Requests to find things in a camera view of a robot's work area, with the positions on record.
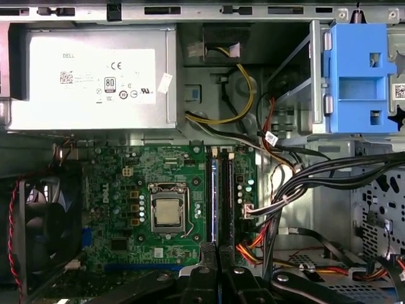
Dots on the blue drive carrier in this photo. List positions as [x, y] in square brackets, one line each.
[354, 63]

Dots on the metal socket cover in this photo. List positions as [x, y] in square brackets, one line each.
[167, 195]

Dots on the black PC case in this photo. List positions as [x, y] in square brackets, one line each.
[196, 11]

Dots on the perforated metal disk bay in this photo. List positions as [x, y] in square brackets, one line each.
[376, 190]

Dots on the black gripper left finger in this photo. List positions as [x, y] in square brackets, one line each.
[207, 278]

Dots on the blue expansion slot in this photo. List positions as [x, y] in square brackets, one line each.
[142, 268]

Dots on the silver power supply unit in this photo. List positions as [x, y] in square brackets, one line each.
[91, 76]

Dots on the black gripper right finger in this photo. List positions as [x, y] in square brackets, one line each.
[229, 278]

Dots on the silver CPU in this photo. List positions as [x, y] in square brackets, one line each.
[168, 211]

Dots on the green motherboard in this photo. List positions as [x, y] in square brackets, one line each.
[158, 164]

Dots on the black case fan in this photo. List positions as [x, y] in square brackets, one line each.
[47, 228]

